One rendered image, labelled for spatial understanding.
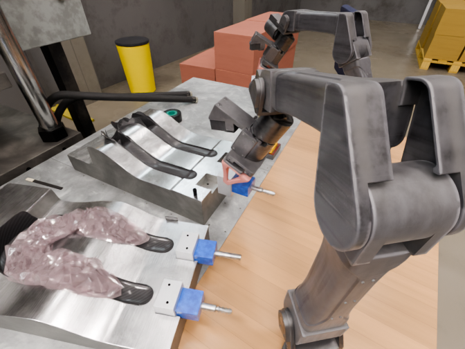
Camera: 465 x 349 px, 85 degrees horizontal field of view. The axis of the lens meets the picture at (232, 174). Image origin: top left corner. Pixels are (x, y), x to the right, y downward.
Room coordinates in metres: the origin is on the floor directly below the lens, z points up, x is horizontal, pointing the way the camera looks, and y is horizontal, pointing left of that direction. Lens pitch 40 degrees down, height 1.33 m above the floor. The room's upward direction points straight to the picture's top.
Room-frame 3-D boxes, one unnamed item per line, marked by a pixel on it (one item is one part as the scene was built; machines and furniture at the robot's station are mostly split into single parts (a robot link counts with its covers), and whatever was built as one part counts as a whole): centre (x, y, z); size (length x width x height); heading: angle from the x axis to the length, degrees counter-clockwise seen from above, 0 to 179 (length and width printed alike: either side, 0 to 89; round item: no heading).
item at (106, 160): (0.65, 0.24, 0.87); 0.50 x 0.26 x 0.14; 63
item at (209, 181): (0.49, 0.06, 0.87); 0.05 x 0.05 x 0.04; 63
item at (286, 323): (0.14, -0.12, 0.90); 0.09 x 0.06 x 0.06; 100
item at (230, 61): (3.19, -0.12, 0.41); 1.45 x 0.98 x 0.81; 147
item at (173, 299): (0.20, 0.07, 0.86); 0.13 x 0.05 x 0.05; 80
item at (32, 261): (0.30, 0.32, 0.90); 0.26 x 0.18 x 0.08; 80
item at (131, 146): (0.63, 0.23, 0.92); 0.35 x 0.16 x 0.09; 63
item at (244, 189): (0.43, -0.03, 0.93); 0.13 x 0.05 x 0.05; 64
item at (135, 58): (3.27, 1.17, 0.30); 0.39 x 0.38 x 0.60; 58
